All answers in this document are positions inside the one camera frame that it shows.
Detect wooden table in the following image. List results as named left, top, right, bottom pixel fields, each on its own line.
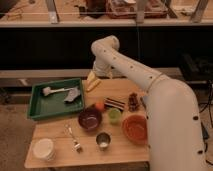
left=23, top=77, right=152, bottom=169

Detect green plastic tray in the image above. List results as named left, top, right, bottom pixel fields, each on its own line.
left=27, top=78, right=85, bottom=120

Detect small metal cup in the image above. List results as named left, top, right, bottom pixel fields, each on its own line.
left=96, top=132, right=111, bottom=150

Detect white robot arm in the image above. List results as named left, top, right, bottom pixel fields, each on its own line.
left=91, top=36, right=208, bottom=171

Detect grey cloth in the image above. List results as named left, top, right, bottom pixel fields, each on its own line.
left=64, top=88, right=80, bottom=103

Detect small orange fruit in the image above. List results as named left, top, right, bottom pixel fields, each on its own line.
left=95, top=101, right=105, bottom=112

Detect white stacked plates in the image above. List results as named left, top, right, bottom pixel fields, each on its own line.
left=33, top=138, right=55, bottom=161

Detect striped black eraser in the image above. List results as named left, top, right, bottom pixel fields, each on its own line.
left=104, top=98, right=125, bottom=111

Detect white brush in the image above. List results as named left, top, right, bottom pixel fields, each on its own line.
left=42, top=87, right=69, bottom=96

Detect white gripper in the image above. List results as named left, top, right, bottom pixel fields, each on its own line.
left=87, top=62, right=113, bottom=84

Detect brown chocolate bar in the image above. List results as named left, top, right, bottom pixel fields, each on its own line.
left=128, top=93, right=139, bottom=112

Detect green cup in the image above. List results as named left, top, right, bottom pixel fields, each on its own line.
left=108, top=108, right=121, bottom=124

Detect purple bowl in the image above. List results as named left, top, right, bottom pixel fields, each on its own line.
left=78, top=108, right=102, bottom=131

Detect orange bowl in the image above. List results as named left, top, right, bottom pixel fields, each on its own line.
left=122, top=115, right=147, bottom=145

